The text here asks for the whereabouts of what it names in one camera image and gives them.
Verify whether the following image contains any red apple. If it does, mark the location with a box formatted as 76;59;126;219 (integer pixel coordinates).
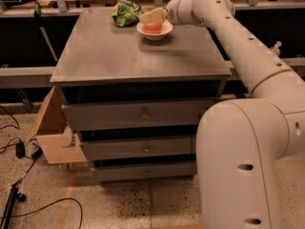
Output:
143;23;162;34

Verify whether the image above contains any black power adapter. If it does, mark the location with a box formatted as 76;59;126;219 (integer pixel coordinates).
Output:
15;142;25;158

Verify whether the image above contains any grey metal rail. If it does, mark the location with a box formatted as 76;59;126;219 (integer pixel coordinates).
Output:
0;57;305;89

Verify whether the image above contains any grey bottom drawer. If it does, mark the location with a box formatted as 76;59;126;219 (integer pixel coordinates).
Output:
91;161;196;182

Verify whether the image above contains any white paper bowl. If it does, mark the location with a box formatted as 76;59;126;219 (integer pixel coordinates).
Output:
136;21;173;41

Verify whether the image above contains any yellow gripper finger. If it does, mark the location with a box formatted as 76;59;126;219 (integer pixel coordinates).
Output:
139;8;166;24

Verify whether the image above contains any grey middle drawer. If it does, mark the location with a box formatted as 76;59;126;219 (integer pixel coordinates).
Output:
81;135;195;160

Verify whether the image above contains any grey drawer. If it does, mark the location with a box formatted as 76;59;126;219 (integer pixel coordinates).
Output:
91;161;196;182
81;135;195;160
62;98;214;131

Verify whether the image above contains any green chip bag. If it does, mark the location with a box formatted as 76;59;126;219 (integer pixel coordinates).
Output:
112;0;148;28

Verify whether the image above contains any grey top drawer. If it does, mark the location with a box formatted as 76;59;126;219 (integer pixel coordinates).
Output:
62;98;214;131

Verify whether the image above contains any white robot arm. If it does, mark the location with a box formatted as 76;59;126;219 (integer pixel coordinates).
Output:
140;0;305;229

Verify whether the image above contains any grey drawer cabinet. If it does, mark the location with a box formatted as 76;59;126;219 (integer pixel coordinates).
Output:
51;8;231;168

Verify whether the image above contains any clear sanitizer bottle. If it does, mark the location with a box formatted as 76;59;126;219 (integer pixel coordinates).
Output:
271;41;282;56

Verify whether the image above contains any black tripod leg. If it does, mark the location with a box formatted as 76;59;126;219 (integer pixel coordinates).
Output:
0;186;27;229

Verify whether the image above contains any black floor cable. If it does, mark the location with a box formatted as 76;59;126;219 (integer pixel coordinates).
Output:
0;105;84;229

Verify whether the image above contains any cardboard box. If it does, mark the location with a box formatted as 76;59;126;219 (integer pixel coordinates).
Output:
26;88;87;164

